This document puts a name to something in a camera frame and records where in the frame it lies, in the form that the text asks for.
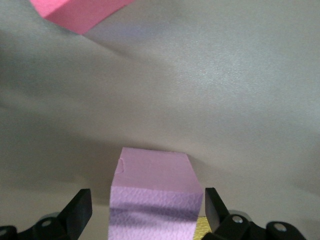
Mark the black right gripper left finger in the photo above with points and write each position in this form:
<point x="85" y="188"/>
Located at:
<point x="62" y="225"/>

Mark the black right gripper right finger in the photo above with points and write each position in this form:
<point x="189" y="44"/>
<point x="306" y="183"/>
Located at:
<point x="237" y="228"/>

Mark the pink foam cube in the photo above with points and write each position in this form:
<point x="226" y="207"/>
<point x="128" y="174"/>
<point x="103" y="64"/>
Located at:
<point x="155" y="190"/>

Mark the yellow foam cube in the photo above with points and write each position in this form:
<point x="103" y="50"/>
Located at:
<point x="200" y="226"/>

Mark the brown table cover sheet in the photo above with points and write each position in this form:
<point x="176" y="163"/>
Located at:
<point x="175" y="87"/>

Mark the red foam cube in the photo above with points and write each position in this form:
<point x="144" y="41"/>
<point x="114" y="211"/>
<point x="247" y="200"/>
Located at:
<point x="80" y="12"/>

